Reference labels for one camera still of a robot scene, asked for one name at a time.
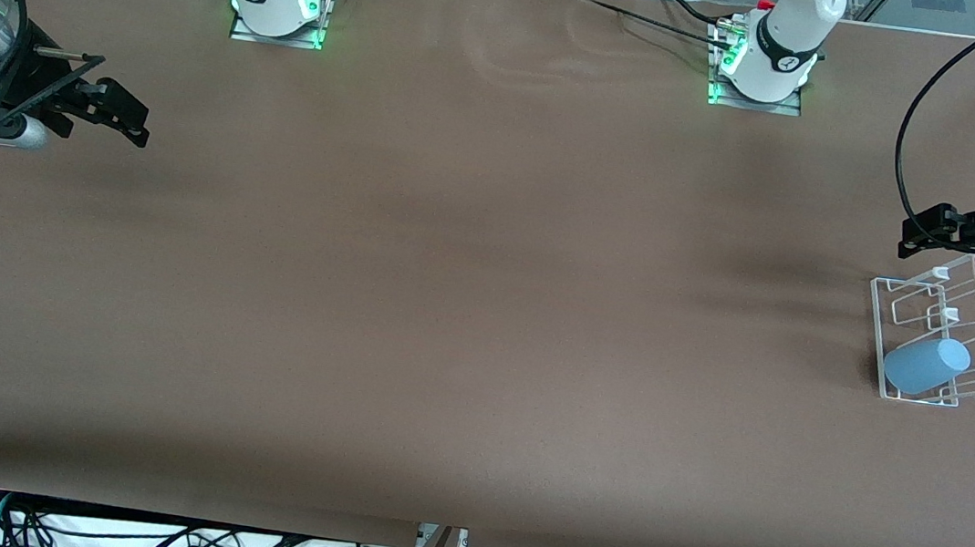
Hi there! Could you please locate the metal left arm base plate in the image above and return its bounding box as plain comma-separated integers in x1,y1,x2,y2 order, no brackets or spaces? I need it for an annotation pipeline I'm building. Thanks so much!
702,15,813,119

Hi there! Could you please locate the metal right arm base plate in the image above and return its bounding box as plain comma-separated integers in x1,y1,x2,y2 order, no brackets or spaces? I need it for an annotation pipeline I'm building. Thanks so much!
229,0,336,53

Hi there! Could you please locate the green floor cable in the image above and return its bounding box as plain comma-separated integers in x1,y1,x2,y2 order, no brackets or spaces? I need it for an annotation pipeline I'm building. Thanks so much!
0,489,25,547

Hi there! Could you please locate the blue plastic cup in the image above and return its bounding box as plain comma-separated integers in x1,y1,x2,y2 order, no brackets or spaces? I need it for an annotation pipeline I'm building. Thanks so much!
880,331,975,402

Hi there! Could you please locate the black cable on table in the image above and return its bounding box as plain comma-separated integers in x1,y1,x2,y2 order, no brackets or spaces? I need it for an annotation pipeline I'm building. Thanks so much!
561,0,744,53

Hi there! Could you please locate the brown table cover sheet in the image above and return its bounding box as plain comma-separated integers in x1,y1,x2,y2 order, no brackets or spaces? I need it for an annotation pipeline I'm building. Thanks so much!
0,0,975,547

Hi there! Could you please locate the white wire cup rack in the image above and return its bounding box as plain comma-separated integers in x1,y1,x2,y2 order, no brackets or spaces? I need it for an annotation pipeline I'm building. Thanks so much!
859,244,975,411

